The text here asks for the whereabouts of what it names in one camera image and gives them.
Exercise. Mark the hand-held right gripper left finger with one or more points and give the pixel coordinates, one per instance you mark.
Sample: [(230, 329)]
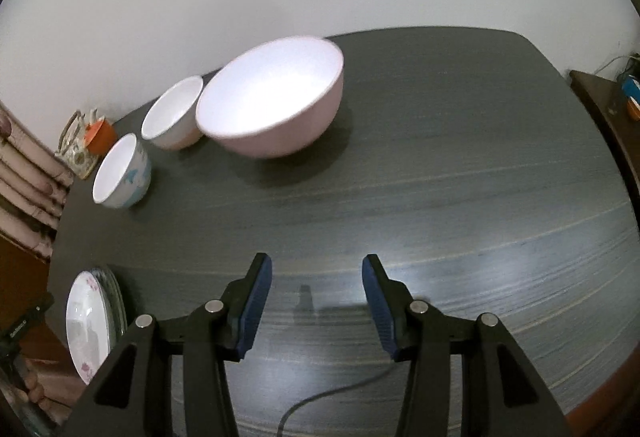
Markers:
[(252, 312)]

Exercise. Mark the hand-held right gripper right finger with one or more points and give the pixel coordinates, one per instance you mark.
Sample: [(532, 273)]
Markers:
[(381, 312)]

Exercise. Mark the white plate with pink flowers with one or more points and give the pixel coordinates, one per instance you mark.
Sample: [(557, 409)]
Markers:
[(87, 317)]

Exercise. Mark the white bowl with blue print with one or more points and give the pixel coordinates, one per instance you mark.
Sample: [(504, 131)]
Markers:
[(117, 172)]

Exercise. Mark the white bowl with pale pattern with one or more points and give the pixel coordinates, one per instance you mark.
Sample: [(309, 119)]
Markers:
[(172, 112)]

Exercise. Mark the large pink bowl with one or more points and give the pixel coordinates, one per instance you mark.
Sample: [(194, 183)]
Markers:
[(270, 92)]

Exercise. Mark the beige patterned curtain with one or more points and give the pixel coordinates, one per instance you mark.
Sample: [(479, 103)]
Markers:
[(30, 187)]

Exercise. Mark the floral ceramic teapot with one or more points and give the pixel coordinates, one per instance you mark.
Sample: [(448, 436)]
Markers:
[(75, 149)]

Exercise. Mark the dark wooden side cabinet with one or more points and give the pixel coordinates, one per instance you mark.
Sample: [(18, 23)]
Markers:
[(610, 117)]

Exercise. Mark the small orange cup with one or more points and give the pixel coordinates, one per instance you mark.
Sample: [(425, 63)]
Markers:
[(635, 109)]

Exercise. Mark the blue box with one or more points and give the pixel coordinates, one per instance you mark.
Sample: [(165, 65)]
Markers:
[(632, 87)]

